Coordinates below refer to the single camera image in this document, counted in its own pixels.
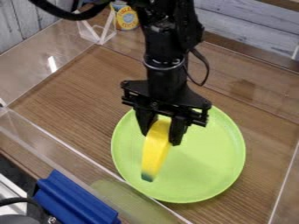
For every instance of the clear acrylic tray wall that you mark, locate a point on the clear acrylic tray wall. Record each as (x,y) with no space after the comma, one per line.
(40,154)

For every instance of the yellow toy banana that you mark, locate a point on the yellow toy banana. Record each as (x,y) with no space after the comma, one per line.
(155,149)

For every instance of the green round plate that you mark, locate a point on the green round plate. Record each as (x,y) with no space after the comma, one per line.
(201,168)

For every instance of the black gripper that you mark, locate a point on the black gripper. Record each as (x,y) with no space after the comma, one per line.
(165,95)

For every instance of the blue plastic block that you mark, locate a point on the blue plastic block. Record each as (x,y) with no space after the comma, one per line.
(71,203)

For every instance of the clear acrylic corner bracket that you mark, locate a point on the clear acrylic corner bracket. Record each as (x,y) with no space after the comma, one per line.
(99,33)

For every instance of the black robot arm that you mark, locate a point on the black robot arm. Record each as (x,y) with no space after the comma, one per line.
(173,32)

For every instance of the yellow blue labelled can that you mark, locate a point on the yellow blue labelled can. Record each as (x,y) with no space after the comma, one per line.
(127,19)

